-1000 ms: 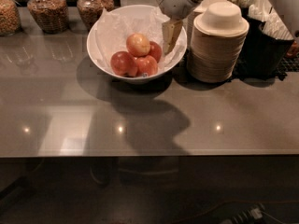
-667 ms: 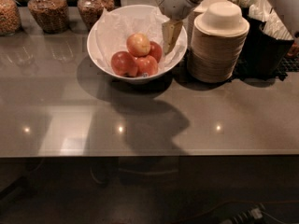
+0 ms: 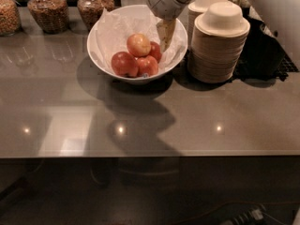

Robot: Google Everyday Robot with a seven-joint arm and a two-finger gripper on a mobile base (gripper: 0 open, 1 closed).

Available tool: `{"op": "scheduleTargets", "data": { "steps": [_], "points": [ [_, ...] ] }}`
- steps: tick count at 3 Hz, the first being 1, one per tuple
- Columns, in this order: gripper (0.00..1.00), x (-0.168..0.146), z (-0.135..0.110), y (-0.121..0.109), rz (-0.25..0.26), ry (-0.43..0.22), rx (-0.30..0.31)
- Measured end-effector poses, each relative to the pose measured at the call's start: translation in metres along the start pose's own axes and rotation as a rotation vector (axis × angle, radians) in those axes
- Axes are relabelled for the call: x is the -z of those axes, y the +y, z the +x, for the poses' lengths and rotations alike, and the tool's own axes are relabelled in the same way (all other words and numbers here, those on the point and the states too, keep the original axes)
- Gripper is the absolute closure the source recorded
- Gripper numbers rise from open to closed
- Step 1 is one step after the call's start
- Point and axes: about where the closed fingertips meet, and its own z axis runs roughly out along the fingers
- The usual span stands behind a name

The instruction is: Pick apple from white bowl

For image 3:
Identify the front left red apple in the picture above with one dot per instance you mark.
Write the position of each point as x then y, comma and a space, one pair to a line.
124, 64

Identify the middle glass cereal jar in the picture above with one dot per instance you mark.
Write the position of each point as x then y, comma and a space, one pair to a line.
50, 15

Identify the red apple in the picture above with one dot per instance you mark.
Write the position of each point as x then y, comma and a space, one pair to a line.
148, 66
124, 64
155, 51

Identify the front middle red apple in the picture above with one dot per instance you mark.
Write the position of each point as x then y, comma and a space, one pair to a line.
148, 66

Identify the white ceramic bowl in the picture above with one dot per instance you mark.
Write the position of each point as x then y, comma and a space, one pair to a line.
97, 58

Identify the back right red apple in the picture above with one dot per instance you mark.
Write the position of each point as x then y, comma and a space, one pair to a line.
155, 51

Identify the top yellow-red apple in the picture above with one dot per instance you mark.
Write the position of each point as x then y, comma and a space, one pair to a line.
138, 45

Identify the white paper bowl liner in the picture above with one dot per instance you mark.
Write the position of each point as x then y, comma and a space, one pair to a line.
115, 32

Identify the rear stack of paper bowls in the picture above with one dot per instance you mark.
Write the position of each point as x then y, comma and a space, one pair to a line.
194, 9

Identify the black power strip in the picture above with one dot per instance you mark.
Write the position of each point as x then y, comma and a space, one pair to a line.
253, 216

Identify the front stack of paper bowls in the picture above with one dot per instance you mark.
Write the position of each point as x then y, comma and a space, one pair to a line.
219, 36

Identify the stack of paper bowls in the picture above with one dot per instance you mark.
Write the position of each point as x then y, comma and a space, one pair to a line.
219, 36
194, 9

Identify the glass cereal jar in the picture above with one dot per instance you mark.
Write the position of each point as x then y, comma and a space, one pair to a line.
10, 21
91, 10
50, 15

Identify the right glass cereal jar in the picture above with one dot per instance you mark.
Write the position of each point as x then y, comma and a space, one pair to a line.
91, 10

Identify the left glass cereal jar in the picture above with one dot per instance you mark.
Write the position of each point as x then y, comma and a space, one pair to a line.
10, 21

